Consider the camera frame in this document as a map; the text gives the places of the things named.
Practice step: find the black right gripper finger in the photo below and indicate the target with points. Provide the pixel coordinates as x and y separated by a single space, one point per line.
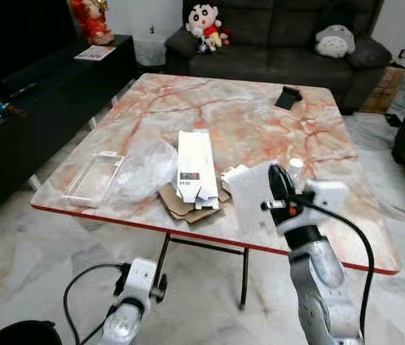
280 183

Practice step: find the small white cardboard box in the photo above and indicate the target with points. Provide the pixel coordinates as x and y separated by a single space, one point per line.
249 201

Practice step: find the robot right silver arm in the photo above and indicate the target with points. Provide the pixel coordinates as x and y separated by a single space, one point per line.
324 287

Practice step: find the robot left silver arm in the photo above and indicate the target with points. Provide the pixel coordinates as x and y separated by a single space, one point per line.
120 327

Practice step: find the black rubbish bin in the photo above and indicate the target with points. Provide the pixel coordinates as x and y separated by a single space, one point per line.
23 335

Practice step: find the clear plastic water bottle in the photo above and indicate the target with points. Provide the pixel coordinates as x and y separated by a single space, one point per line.
296 171

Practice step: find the black phone stand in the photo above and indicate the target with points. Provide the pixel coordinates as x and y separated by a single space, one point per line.
288 98

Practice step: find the long white printed carton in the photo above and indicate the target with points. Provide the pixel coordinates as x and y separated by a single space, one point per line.
197 162

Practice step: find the brown cardboard piece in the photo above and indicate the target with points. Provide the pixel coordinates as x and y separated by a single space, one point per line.
177 205

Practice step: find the clear plastic bag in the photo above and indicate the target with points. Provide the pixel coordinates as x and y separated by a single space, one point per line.
145 169

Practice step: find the dark grey fabric sofa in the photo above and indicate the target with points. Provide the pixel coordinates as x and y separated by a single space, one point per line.
274 61

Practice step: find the clear plastic tray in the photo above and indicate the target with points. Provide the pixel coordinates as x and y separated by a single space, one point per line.
91 180

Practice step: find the small black floor item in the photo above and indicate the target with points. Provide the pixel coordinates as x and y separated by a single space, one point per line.
393 118

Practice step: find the brown cardboard box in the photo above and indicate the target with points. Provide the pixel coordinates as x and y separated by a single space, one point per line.
385 90

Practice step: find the grey Totoro plush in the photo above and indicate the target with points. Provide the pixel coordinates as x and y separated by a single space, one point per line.
334 42

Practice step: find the small red plush doll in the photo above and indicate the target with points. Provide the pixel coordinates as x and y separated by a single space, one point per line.
225 36

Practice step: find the Shin-chan plush doll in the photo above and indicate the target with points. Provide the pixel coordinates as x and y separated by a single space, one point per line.
204 23

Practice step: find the white waste basket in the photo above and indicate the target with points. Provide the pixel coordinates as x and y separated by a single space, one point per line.
149 50

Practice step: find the black TV console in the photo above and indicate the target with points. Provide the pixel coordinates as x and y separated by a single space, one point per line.
52 115

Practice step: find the red and white booklet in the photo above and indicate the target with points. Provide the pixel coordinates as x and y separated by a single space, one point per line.
95 52

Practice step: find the red figurine ornament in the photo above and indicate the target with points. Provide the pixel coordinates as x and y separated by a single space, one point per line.
92 20

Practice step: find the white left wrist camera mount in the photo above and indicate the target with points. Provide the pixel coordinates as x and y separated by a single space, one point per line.
139 277

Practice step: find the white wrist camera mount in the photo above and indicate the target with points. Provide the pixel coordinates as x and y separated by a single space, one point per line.
139 277
328 195

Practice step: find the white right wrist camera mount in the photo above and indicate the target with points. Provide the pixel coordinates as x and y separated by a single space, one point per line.
328 195

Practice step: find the black metal table frame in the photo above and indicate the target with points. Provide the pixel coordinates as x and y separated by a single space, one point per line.
244 277

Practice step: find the wall socket with plug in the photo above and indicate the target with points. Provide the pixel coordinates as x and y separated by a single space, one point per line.
403 53

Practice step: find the small dark wall plug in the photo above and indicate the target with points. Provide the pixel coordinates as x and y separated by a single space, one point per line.
151 29

